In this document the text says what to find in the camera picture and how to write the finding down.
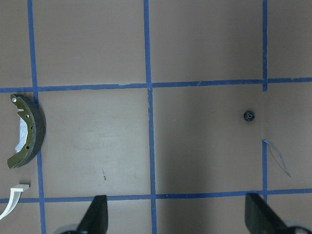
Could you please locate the small black bearing gear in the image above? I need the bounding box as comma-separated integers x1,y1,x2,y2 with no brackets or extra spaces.
243,110,256,122

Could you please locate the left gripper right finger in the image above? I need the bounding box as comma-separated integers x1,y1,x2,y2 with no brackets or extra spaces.
245,193,288,234

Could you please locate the white curved plastic bracket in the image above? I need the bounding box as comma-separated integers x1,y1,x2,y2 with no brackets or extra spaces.
0,184,30,220

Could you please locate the green brake shoe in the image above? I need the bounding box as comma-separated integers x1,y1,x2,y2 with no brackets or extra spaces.
7,94,46,169

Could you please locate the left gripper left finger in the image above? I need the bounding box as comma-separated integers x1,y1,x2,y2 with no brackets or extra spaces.
76,195,108,234

